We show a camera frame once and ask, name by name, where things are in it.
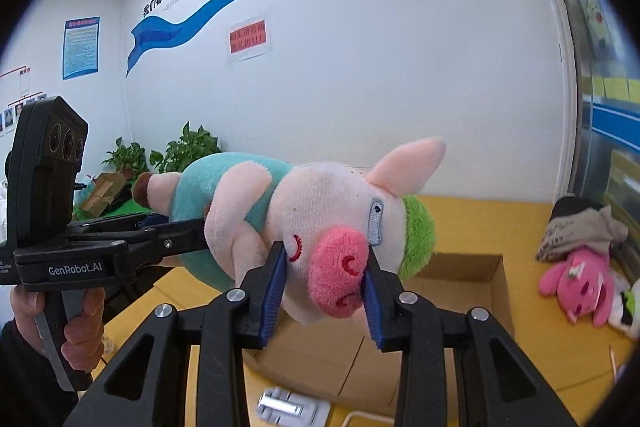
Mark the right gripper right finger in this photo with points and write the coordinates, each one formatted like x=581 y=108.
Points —
x=497 y=385

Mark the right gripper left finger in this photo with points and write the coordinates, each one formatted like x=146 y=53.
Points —
x=145 y=383

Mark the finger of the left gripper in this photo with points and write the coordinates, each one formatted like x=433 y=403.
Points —
x=150 y=244
x=150 y=221

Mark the grey phone stand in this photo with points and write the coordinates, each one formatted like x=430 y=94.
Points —
x=281 y=407

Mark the cardboard tray box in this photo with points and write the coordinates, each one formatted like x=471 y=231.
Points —
x=337 y=361

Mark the pig plush toy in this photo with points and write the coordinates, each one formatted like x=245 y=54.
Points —
x=329 y=217

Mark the clear phone case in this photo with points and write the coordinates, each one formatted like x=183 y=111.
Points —
x=366 y=416

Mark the black sleeve forearm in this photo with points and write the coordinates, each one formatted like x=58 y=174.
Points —
x=30 y=394

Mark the person's left hand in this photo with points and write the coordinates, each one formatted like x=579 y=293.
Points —
x=83 y=347

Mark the green covered side table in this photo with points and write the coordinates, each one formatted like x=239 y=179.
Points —
x=120 y=209

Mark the small cardboard box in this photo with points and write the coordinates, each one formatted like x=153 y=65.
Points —
x=106 y=188

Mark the potted green plant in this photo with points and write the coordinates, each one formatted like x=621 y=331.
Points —
x=189 y=147

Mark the pink pen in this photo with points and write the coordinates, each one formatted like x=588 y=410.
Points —
x=611 y=356

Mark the pink bear plush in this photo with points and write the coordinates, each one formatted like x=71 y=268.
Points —
x=583 y=286

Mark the white panda plush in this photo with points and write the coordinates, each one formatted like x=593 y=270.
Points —
x=624 y=315

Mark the grey beige cloth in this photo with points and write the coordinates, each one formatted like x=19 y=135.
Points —
x=578 y=222

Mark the blue wall poster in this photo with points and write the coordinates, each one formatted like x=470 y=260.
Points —
x=80 y=53

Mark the red wall notice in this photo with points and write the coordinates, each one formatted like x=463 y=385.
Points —
x=248 y=40

